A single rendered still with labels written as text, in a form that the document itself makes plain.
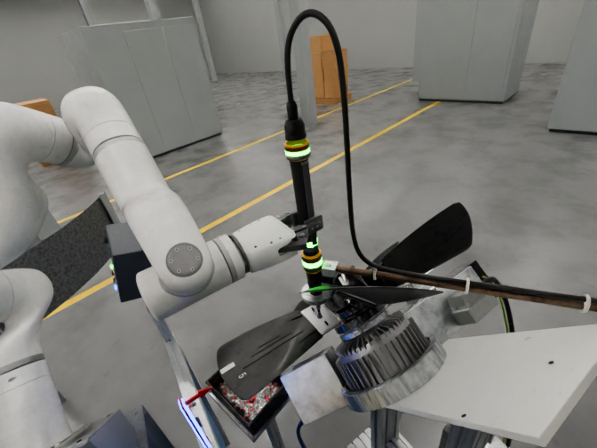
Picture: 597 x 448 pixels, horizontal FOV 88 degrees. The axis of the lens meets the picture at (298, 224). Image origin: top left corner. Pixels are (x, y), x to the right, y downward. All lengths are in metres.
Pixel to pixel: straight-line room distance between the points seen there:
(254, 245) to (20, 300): 0.60
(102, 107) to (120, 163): 0.12
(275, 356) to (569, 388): 0.49
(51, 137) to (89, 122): 0.15
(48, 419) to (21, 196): 0.45
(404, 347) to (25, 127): 0.86
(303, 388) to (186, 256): 0.57
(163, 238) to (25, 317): 0.55
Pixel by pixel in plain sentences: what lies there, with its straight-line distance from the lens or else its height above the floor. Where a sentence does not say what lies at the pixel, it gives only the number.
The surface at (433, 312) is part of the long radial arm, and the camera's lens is 0.92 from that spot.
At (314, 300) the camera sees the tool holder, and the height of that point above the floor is 1.27.
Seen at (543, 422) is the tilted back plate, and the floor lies 1.36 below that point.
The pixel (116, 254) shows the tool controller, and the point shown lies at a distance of 1.16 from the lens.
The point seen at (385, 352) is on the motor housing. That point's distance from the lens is 0.76.
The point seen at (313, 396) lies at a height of 0.99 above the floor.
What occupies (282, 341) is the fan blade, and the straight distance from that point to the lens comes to 0.76.
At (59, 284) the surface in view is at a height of 0.66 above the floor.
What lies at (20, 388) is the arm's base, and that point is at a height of 1.25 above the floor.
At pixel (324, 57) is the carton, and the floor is 1.11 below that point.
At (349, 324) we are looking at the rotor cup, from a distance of 0.78.
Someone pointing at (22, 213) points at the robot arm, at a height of 1.54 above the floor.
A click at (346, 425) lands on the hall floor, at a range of 1.97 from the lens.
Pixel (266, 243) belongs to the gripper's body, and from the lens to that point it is 0.54.
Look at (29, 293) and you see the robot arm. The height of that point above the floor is 1.35.
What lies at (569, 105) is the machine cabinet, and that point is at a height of 0.40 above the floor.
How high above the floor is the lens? 1.79
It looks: 32 degrees down
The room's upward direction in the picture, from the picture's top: 9 degrees counter-clockwise
